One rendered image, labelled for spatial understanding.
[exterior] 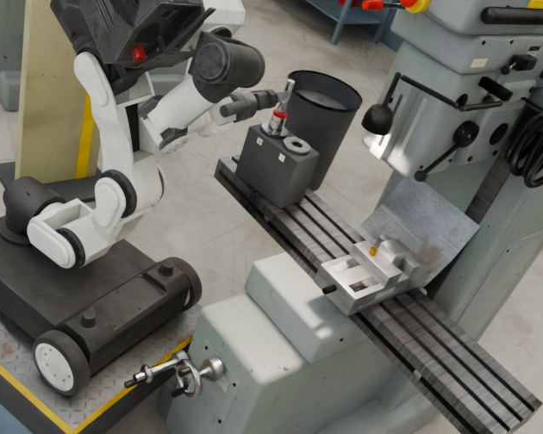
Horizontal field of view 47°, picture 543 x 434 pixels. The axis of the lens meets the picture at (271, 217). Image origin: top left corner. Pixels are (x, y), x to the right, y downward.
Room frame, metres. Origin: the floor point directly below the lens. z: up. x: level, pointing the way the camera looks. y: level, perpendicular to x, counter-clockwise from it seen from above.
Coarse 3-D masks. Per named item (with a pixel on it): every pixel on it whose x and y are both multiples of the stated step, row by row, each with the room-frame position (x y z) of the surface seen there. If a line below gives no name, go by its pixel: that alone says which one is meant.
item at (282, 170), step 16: (256, 128) 1.83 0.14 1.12; (256, 144) 1.80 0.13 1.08; (272, 144) 1.77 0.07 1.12; (288, 144) 1.78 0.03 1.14; (304, 144) 1.82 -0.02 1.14; (240, 160) 1.83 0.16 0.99; (256, 160) 1.79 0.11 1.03; (272, 160) 1.76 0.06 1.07; (288, 160) 1.73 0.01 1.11; (304, 160) 1.75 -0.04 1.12; (240, 176) 1.82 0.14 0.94; (256, 176) 1.78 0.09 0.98; (272, 176) 1.75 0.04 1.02; (288, 176) 1.72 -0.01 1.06; (304, 176) 1.78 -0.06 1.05; (272, 192) 1.74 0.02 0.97; (288, 192) 1.73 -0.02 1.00; (304, 192) 1.81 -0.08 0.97
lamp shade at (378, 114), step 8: (376, 104) 1.45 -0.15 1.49; (368, 112) 1.44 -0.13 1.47; (376, 112) 1.42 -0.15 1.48; (384, 112) 1.43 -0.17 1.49; (392, 112) 1.45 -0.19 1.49; (368, 120) 1.42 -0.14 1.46; (376, 120) 1.41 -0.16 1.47; (384, 120) 1.42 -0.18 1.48; (392, 120) 1.44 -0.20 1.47; (368, 128) 1.42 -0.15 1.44; (376, 128) 1.41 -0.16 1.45; (384, 128) 1.42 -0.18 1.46
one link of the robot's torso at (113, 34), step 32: (96, 0) 1.36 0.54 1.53; (128, 0) 1.27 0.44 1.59; (160, 0) 1.23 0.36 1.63; (192, 0) 1.31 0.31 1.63; (224, 0) 1.41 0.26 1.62; (96, 32) 1.37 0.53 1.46; (128, 32) 1.27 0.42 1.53; (160, 32) 1.32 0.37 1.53; (192, 32) 1.33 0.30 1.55; (224, 32) 1.38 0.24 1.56; (128, 64) 1.39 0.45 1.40; (160, 64) 1.43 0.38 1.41
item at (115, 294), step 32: (32, 192) 1.59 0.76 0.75; (0, 224) 1.57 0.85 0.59; (0, 256) 1.45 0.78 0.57; (32, 256) 1.50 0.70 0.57; (128, 256) 1.66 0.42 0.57; (0, 288) 1.36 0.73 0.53; (32, 288) 1.37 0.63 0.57; (64, 288) 1.41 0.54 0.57; (96, 288) 1.46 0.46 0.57; (128, 288) 1.49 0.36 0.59; (160, 288) 1.54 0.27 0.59; (32, 320) 1.30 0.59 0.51; (64, 320) 1.28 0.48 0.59; (96, 320) 1.30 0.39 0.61; (128, 320) 1.36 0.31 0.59; (160, 320) 1.50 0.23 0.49; (96, 352) 1.22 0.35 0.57
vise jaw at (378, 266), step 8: (352, 248) 1.51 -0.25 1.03; (360, 248) 1.50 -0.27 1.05; (368, 248) 1.51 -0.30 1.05; (352, 256) 1.50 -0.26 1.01; (360, 256) 1.49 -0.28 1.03; (368, 256) 1.48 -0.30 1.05; (376, 256) 1.49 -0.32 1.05; (360, 264) 1.48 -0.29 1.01; (368, 264) 1.46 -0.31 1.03; (376, 264) 1.45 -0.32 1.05; (384, 264) 1.46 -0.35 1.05; (392, 264) 1.48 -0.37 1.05; (376, 272) 1.44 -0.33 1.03; (384, 272) 1.43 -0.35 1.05; (392, 272) 1.44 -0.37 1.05; (400, 272) 1.45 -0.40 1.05; (384, 280) 1.42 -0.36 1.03; (392, 280) 1.43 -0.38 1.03
